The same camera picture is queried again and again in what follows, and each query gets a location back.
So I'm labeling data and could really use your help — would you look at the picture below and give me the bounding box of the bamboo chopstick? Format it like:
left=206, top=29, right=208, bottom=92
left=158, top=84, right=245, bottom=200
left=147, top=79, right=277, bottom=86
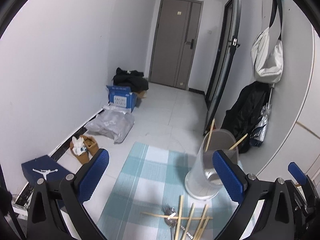
left=174, top=195, right=184, bottom=240
left=140, top=212, right=213, bottom=220
left=193, top=204, right=208, bottom=240
left=229, top=133, right=248, bottom=151
left=181, top=203, right=195, bottom=240
left=204, top=118, right=215, bottom=152

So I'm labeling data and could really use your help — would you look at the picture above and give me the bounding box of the silver spoon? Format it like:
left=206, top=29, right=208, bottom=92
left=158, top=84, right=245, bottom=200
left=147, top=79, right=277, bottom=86
left=164, top=212, right=177, bottom=240

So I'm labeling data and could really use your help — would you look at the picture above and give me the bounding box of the silver fork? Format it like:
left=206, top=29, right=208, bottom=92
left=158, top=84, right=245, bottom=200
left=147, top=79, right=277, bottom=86
left=163, top=205, right=176, bottom=220

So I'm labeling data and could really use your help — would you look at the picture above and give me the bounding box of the white shoulder bag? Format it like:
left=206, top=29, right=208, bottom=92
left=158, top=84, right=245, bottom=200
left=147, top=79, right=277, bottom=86
left=251, top=27, right=284, bottom=84

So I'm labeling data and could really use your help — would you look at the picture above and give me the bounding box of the navy jordan shoe box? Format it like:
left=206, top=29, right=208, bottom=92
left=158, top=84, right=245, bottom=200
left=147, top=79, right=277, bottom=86
left=21, top=155, right=74, bottom=187

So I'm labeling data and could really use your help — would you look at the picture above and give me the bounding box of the silver folded umbrella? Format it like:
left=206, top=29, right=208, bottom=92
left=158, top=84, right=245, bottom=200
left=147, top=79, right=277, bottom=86
left=249, top=85, right=274, bottom=147

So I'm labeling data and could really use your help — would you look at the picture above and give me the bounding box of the tan suede boot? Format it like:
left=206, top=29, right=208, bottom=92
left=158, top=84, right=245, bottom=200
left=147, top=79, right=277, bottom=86
left=78, top=135, right=99, bottom=164
left=70, top=139, right=86, bottom=157

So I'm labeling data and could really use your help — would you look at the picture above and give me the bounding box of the white crumpled cloth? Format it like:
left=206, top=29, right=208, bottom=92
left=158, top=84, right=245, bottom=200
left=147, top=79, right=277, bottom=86
left=72, top=137, right=87, bottom=156

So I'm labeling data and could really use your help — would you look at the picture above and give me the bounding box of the black jacket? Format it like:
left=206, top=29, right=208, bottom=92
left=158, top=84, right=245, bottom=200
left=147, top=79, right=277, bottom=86
left=221, top=81, right=271, bottom=154

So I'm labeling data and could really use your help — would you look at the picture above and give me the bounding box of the grey white utensil holder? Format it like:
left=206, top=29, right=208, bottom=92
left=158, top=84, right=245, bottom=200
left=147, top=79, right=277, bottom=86
left=184, top=129, right=239, bottom=200

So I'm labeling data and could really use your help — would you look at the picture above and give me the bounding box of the teal plaid placemat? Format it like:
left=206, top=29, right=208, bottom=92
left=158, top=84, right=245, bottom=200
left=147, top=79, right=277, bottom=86
left=97, top=142, right=237, bottom=239

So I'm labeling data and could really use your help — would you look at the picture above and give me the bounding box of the grey plastic mailing bag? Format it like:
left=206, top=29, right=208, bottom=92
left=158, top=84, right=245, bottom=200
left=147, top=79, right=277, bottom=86
left=85, top=105, right=135, bottom=144

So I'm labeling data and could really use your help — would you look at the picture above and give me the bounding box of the black framed glass door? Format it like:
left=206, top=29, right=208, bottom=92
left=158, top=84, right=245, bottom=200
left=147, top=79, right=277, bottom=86
left=203, top=0, right=242, bottom=135

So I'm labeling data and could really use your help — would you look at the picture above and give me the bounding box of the blue cardboard box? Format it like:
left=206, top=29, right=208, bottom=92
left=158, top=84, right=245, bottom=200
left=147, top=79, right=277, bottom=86
left=106, top=86, right=137, bottom=113

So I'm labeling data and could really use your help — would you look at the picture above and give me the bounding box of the black clothes pile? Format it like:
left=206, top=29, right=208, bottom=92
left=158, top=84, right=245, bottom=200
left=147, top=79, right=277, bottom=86
left=112, top=68, right=149, bottom=93

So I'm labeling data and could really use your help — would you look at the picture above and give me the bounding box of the grey entrance door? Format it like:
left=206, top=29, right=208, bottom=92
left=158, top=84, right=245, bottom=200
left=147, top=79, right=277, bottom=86
left=149, top=0, right=203, bottom=90

